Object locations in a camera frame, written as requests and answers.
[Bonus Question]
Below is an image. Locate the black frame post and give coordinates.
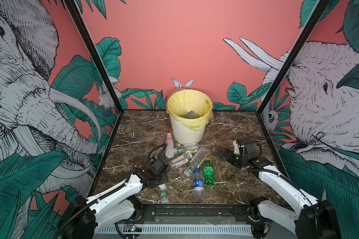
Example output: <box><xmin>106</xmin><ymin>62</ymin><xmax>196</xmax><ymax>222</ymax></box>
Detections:
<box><xmin>256</xmin><ymin>0</ymin><xmax>330</xmax><ymax>115</ymax></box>
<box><xmin>63</xmin><ymin>0</ymin><xmax>124</xmax><ymax>114</ymax></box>

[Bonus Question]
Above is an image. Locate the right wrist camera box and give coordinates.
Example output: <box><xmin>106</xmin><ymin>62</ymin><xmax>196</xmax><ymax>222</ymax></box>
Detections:
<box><xmin>233</xmin><ymin>139</ymin><xmax>260</xmax><ymax>161</ymax></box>

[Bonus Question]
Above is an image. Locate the black front rail base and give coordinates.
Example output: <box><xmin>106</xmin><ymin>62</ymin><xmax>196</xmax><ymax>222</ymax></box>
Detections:
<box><xmin>74</xmin><ymin>204</ymin><xmax>276</xmax><ymax>239</ymax></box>

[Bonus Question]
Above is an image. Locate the small clear bottle blue cap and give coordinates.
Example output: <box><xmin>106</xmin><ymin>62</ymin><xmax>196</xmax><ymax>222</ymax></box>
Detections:
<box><xmin>193</xmin><ymin>168</ymin><xmax>205</xmax><ymax>199</ymax></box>

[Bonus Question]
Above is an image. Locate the small green Sprite bottle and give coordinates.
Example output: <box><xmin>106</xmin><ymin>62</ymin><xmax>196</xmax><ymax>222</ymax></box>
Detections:
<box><xmin>203</xmin><ymin>157</ymin><xmax>215</xmax><ymax>187</ymax></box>

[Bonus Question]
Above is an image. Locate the clear bottle sunflower label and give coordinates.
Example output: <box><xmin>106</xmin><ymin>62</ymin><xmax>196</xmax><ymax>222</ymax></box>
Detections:
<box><xmin>184</xmin><ymin>146</ymin><xmax>210</xmax><ymax>177</ymax></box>

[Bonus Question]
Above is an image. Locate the white ribbed cable duct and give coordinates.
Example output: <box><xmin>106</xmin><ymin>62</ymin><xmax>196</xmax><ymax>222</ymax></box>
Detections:
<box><xmin>98</xmin><ymin>224</ymin><xmax>253</xmax><ymax>236</ymax></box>

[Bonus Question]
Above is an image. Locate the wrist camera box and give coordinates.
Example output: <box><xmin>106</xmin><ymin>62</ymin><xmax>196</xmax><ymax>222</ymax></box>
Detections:
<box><xmin>149</xmin><ymin>158</ymin><xmax>169</xmax><ymax>175</ymax></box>
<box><xmin>233</xmin><ymin>139</ymin><xmax>260</xmax><ymax>161</ymax></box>

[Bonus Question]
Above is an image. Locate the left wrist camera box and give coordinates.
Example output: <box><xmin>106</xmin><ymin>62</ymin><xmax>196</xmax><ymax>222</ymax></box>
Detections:
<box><xmin>149</xmin><ymin>158</ymin><xmax>169</xmax><ymax>175</ymax></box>

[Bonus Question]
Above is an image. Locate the white opaque bottle red cap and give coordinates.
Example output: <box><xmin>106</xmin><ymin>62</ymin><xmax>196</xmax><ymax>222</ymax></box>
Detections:
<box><xmin>165</xmin><ymin>132</ymin><xmax>175</xmax><ymax>159</ymax></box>

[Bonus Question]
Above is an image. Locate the clear tall bottle barcode label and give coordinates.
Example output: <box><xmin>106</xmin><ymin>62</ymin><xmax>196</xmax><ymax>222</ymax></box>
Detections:
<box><xmin>187</xmin><ymin>109</ymin><xmax>198</xmax><ymax>119</ymax></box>

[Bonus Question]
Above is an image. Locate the black frame post left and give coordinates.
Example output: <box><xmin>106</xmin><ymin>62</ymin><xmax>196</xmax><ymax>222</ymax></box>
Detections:
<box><xmin>63</xmin><ymin>0</ymin><xmax>124</xmax><ymax>114</ymax></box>

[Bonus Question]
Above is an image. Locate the black frame post right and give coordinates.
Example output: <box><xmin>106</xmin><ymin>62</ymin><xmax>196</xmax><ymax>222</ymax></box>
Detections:
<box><xmin>256</xmin><ymin>0</ymin><xmax>330</xmax><ymax>115</ymax></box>

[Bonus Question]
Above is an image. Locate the white ribbed trash bin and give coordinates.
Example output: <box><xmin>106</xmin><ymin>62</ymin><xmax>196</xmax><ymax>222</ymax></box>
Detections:
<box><xmin>171</xmin><ymin>118</ymin><xmax>206</xmax><ymax>144</ymax></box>

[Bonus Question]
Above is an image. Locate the clear bottle green cap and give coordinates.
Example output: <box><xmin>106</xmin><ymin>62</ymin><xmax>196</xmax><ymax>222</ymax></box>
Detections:
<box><xmin>158</xmin><ymin>183</ymin><xmax>170</xmax><ymax>204</ymax></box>

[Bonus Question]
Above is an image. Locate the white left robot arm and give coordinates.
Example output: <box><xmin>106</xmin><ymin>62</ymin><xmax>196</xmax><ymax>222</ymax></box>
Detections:
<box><xmin>53</xmin><ymin>162</ymin><xmax>169</xmax><ymax>239</ymax></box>

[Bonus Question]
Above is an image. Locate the yellow plastic bin liner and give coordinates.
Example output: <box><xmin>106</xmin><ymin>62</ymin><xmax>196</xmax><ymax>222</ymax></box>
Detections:
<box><xmin>166</xmin><ymin>89</ymin><xmax>213</xmax><ymax>131</ymax></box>

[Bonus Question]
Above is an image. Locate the clear bottle green band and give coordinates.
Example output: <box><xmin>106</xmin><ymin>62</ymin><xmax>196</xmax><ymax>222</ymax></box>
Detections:
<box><xmin>174</xmin><ymin>142</ymin><xmax>199</xmax><ymax>155</ymax></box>

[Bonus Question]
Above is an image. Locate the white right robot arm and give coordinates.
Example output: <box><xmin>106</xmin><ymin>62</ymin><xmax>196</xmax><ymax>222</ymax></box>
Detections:
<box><xmin>218</xmin><ymin>147</ymin><xmax>342</xmax><ymax>239</ymax></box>

